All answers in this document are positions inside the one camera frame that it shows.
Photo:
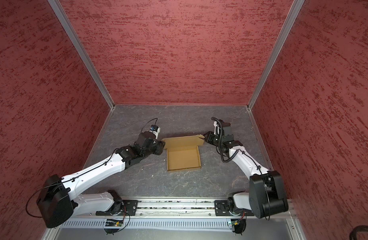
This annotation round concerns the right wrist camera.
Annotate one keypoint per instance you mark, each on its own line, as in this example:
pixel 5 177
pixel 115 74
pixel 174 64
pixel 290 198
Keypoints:
pixel 226 128

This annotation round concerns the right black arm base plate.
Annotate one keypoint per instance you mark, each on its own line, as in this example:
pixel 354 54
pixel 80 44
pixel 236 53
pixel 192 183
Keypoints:
pixel 225 208

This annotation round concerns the aluminium front rail frame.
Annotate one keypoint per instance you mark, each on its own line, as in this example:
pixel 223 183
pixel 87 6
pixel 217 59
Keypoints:
pixel 162 208

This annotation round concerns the perforated metal cable tray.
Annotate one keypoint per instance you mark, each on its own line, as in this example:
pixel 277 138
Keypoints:
pixel 158 224

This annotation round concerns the right aluminium corner post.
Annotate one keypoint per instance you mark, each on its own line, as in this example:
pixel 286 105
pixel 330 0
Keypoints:
pixel 285 30

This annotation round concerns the left aluminium corner post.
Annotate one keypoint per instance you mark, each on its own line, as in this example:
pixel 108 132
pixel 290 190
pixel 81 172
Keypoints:
pixel 73 36

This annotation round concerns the brown cardboard box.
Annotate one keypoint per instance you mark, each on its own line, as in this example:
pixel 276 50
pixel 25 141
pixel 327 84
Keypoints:
pixel 183 153

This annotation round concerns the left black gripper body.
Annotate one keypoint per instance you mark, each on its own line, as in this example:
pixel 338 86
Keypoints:
pixel 157 149

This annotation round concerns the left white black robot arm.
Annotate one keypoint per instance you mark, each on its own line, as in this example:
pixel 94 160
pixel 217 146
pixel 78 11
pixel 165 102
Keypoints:
pixel 62 197

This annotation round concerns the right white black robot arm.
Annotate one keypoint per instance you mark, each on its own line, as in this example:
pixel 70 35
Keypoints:
pixel 266 195

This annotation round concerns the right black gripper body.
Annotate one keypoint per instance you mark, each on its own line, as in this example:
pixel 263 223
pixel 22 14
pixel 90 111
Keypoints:
pixel 216 139

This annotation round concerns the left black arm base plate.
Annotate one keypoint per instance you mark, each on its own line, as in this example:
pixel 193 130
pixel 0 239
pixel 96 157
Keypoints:
pixel 123 208

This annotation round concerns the aluminium corner post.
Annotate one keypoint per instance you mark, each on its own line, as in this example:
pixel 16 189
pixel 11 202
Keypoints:
pixel 73 36
pixel 285 30

